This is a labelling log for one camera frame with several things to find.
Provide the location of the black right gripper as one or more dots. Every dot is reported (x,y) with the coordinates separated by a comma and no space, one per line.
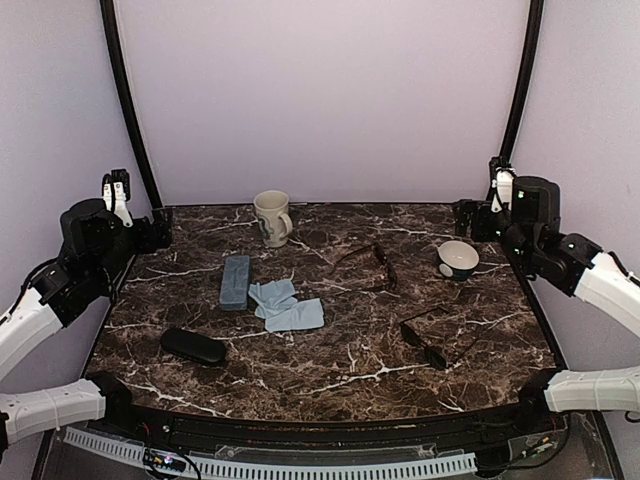
(464,217)

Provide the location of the black frame sunglasses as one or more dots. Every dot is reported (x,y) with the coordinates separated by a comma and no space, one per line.
(432,346)

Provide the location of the brown tortoiseshell sunglasses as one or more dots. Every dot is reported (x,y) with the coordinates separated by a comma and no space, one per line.
(367,268)

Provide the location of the black hard glasses case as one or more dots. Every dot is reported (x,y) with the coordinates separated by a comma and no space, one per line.
(193,347)

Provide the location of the light blue cleaning cloth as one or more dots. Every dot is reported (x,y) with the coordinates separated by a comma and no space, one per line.
(298,316)
(272,298)

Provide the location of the right black frame post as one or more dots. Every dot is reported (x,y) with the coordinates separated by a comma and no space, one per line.
(529,50)

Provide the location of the white slotted cable duct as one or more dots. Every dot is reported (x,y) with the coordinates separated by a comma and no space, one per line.
(238,463)

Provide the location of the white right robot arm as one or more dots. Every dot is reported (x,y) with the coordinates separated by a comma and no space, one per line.
(522,214)

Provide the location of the cream ceramic mug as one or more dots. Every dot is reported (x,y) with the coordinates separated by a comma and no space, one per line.
(271,209)

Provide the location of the black frame post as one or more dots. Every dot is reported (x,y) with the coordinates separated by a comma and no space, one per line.
(529,50)
(123,89)

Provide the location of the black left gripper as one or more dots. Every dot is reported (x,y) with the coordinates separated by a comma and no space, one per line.
(163,239)

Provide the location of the blue textured glasses case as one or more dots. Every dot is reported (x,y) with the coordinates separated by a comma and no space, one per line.
(235,283)

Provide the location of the white and green bowl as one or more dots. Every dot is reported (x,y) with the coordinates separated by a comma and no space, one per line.
(457,260)

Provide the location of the left black frame post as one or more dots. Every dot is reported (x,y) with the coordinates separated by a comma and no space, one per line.
(123,89)

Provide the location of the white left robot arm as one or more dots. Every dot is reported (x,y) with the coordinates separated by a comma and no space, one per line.
(98,246)

